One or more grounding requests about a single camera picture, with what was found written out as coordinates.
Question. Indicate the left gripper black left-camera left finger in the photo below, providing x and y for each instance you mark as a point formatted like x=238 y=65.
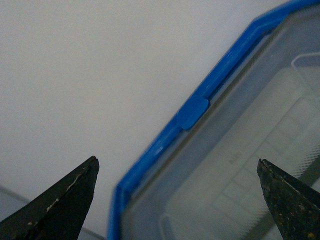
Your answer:
x=59 y=212

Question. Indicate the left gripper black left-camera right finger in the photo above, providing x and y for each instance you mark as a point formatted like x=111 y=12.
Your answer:
x=294 y=206

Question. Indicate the white chest freezer blue trim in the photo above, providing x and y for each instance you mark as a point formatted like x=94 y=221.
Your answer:
x=255 y=31

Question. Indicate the glass sliding freezer lid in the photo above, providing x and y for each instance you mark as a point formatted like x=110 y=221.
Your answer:
x=208 y=187

